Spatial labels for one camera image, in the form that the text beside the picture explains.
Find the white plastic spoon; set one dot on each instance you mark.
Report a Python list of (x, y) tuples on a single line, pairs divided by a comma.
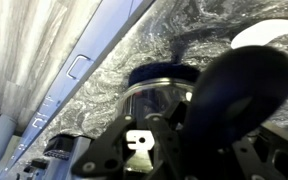
[(264, 33)]

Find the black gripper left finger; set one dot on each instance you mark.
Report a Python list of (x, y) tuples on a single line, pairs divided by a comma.
[(107, 146)]

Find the black device with grill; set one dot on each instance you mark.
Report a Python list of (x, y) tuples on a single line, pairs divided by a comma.
[(59, 146)]

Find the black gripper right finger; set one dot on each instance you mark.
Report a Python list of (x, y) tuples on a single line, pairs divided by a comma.
[(274, 156)]

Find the white kitchen cabinet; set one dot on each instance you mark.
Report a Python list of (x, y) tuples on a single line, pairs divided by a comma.
[(94, 40)]

